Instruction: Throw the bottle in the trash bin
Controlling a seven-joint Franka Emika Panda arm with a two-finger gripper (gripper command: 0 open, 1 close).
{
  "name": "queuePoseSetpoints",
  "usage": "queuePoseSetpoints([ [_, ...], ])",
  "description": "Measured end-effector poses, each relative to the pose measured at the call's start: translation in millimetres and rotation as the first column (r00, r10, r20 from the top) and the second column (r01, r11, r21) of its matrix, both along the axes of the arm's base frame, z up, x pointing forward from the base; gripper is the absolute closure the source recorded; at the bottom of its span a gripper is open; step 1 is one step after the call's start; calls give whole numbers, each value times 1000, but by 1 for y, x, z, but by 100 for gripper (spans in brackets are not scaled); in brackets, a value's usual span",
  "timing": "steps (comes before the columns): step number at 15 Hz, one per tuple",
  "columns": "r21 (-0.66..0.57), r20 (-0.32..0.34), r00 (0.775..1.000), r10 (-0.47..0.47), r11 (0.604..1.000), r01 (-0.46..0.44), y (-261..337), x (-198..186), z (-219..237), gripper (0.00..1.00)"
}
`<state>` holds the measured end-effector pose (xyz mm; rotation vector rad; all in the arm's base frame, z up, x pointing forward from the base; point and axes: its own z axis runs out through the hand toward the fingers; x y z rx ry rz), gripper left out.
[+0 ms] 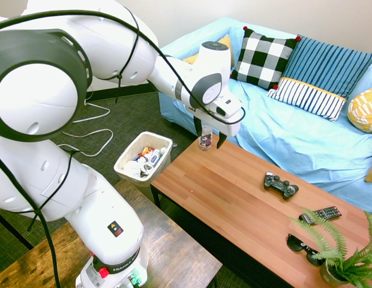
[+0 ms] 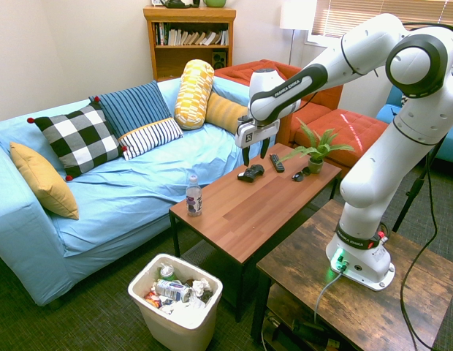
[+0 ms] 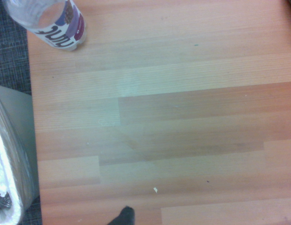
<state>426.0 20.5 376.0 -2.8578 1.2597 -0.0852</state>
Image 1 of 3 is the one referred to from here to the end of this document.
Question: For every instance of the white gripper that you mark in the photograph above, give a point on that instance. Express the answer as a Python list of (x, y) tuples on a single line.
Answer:
[(213, 123)]

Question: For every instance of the clear plastic bottle purple label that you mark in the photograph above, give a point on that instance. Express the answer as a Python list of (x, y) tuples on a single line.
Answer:
[(205, 141)]

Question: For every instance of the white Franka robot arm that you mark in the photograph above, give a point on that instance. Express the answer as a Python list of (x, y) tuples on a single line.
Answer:
[(39, 180)]

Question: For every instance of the white trash bin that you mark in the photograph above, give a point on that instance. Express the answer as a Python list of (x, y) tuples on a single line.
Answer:
[(159, 136)]

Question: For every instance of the small bottle blue label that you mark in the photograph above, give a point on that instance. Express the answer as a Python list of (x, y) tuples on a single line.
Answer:
[(154, 156)]

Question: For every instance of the wooden coffee table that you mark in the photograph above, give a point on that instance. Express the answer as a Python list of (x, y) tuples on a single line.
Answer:
[(228, 186)]

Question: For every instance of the orange snack wrapper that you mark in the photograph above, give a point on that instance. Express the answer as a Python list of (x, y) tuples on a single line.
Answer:
[(145, 150)]

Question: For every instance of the sofa with light blue cover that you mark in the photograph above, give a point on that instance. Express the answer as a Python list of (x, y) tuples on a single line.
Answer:
[(279, 135)]

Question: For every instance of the crumpled white paper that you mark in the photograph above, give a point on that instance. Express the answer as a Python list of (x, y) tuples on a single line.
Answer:
[(132, 168)]

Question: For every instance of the black game controller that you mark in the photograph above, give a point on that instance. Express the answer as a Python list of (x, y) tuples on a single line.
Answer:
[(279, 184)]

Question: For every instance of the black white checkered cushion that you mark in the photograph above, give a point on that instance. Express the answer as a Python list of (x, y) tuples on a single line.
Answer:
[(261, 60)]

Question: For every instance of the plain yellow cushion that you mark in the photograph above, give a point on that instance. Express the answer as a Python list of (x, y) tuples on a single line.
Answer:
[(226, 42)]

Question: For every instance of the white navy striped cushion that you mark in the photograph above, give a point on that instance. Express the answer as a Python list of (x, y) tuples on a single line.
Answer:
[(306, 97)]

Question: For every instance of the dark wooden robot table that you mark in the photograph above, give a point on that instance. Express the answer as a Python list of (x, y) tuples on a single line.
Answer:
[(174, 255)]

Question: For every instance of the blue striped cushion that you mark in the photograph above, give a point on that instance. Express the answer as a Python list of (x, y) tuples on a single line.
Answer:
[(324, 66)]

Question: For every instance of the black sunglasses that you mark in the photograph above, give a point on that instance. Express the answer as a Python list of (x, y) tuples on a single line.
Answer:
[(295, 243)]

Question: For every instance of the black remote control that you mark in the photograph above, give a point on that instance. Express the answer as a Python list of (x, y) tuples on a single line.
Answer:
[(325, 213)]

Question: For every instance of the yellow white patterned cushion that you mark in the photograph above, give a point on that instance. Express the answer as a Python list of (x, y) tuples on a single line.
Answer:
[(364, 111)]

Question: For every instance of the green fern plant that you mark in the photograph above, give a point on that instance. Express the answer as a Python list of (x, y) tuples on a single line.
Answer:
[(342, 261)]

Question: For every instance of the grey plant pot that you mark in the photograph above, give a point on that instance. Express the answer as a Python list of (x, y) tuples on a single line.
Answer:
[(328, 274)]

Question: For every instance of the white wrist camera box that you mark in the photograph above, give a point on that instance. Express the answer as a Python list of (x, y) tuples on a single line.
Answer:
[(228, 103)]

